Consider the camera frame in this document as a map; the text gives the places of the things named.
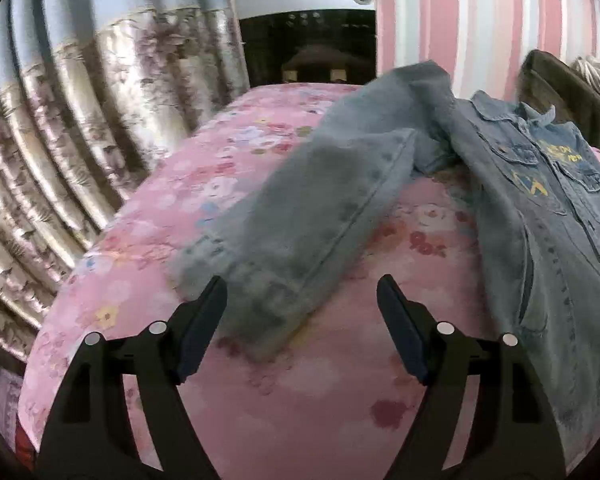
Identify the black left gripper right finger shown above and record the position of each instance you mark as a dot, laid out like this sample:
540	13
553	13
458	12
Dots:
484	413

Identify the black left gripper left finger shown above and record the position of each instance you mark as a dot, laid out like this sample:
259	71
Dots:
88	433

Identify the blue denim jacket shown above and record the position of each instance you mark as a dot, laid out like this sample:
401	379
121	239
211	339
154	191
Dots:
536	198

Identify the pink floral bed quilt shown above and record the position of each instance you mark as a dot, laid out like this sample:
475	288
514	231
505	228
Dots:
337	402

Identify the brown blanket covered furniture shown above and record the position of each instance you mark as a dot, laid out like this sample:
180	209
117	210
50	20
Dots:
545	81

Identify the floral beige curtain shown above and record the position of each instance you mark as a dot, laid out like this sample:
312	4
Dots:
82	124

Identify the grey water dispenser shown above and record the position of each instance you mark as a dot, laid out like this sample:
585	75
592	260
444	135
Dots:
330	41

